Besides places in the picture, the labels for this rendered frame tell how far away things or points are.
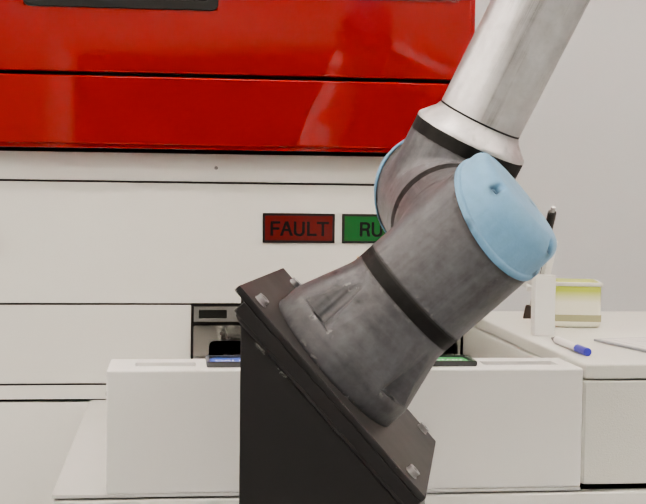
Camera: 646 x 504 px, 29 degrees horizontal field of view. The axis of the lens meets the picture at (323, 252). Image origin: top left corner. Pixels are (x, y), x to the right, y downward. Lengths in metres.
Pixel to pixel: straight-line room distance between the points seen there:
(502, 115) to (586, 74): 2.51
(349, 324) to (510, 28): 0.33
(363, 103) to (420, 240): 0.94
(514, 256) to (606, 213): 2.65
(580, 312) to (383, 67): 0.50
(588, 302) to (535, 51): 0.74
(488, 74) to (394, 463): 0.38
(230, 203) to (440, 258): 0.99
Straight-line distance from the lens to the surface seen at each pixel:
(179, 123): 1.99
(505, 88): 1.21
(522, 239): 1.09
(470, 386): 1.47
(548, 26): 1.21
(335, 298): 1.10
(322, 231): 2.05
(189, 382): 1.43
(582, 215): 3.71
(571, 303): 1.88
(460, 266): 1.08
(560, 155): 3.69
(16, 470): 2.10
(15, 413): 2.08
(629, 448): 1.54
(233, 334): 2.04
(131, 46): 2.00
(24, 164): 2.05
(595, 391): 1.51
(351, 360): 1.08
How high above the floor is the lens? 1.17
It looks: 3 degrees down
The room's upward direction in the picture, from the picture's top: 1 degrees clockwise
